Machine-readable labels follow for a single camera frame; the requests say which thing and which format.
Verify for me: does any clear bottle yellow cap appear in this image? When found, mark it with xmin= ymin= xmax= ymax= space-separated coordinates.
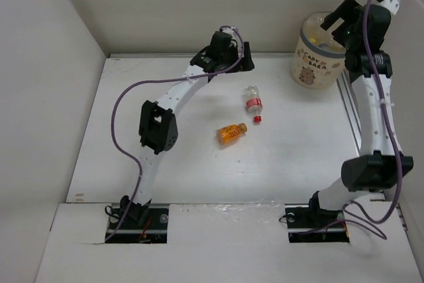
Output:
xmin=307 ymin=31 xmax=321 ymax=43

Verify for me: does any large clear plastic bottle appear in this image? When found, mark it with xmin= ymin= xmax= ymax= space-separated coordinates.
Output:
xmin=302 ymin=13 xmax=333 ymax=46

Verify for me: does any clear bottle red label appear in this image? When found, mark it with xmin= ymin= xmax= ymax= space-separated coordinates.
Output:
xmin=243 ymin=85 xmax=263 ymax=124

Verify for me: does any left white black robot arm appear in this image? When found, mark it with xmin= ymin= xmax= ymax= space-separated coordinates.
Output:
xmin=119 ymin=25 xmax=254 ymax=228

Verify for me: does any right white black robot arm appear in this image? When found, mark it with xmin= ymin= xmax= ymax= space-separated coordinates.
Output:
xmin=306 ymin=0 xmax=413 ymax=226

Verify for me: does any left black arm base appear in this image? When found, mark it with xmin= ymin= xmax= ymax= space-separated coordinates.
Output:
xmin=105 ymin=205 xmax=169 ymax=244

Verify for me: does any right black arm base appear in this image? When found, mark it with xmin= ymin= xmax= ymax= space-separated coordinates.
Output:
xmin=279 ymin=205 xmax=350 ymax=243

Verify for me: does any cream capybara bin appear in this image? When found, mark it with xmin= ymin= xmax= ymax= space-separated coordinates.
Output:
xmin=291 ymin=18 xmax=345 ymax=90

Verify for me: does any orange bottle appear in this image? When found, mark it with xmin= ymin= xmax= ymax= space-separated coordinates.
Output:
xmin=216 ymin=123 xmax=248 ymax=145

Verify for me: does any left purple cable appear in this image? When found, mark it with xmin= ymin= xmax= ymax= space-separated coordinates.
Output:
xmin=105 ymin=25 xmax=246 ymax=243

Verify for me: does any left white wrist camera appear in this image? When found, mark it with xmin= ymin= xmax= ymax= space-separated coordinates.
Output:
xmin=219 ymin=25 xmax=239 ymax=34

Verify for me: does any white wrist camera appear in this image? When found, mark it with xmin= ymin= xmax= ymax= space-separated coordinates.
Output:
xmin=219 ymin=25 xmax=239 ymax=34
xmin=378 ymin=0 xmax=401 ymax=15

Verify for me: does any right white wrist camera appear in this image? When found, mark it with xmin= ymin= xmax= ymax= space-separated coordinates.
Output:
xmin=378 ymin=0 xmax=401 ymax=15

